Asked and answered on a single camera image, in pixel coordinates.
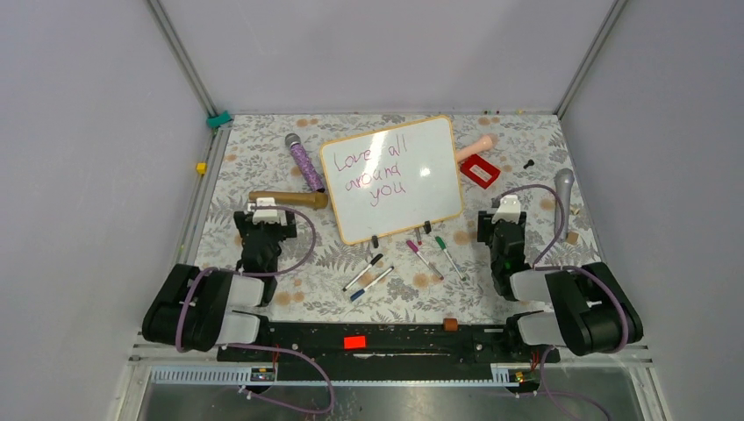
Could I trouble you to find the red tip white marker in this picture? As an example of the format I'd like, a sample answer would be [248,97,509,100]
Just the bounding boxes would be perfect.
[415,251,444,280]

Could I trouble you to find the yellow framed whiteboard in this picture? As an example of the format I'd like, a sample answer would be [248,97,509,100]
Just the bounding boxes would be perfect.
[319,116,464,245]

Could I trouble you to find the magenta cap marker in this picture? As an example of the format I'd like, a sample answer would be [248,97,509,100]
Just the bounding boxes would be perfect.
[406,240,419,253]

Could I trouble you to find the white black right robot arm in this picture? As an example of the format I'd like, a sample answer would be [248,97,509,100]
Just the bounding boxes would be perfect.
[477,210,644,361]

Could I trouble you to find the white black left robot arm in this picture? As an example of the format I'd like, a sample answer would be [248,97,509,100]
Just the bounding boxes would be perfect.
[141,209,297,360]

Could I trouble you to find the blue cap whiteboard marker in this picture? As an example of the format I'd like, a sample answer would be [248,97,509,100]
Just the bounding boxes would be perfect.
[350,266,395,302]

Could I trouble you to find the black cap whiteboard marker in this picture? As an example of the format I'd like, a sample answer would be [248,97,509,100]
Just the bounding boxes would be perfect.
[342,253,383,292]

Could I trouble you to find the green cap marker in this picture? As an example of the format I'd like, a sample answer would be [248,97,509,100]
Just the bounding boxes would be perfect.
[434,236,467,281]

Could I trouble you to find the floral table mat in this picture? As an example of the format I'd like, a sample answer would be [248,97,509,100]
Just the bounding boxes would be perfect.
[194,114,599,324]

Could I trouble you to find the silver microphone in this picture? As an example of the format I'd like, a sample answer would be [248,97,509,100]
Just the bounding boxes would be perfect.
[554,168,575,242]

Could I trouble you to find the red plastic tray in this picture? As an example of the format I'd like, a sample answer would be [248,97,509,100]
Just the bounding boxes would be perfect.
[460,154,501,189]

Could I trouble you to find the orange brown cylinder block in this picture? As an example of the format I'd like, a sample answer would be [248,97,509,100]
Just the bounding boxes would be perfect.
[442,318,459,332]

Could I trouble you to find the purple glitter microphone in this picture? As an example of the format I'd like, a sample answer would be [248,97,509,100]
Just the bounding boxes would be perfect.
[284,132,326,193]

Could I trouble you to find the teal corner clamp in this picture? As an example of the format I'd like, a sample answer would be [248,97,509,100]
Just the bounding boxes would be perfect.
[206,111,233,129]

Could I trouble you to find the red label sticker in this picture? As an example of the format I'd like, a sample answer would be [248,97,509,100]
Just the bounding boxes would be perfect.
[343,335,367,350]

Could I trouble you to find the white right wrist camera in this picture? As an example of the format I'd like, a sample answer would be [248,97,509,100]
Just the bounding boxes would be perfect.
[491,195,521,224]

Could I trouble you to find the wooden rolling pin handle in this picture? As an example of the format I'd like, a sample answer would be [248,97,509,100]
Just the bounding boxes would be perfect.
[248,191,329,210]

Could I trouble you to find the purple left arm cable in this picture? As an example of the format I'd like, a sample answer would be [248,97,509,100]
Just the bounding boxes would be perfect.
[174,204,337,416]

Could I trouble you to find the white cable duct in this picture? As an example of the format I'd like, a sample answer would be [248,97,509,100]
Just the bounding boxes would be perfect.
[150,361,530,387]

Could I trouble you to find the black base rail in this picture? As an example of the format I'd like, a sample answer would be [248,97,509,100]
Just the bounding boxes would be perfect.
[217,321,547,372]

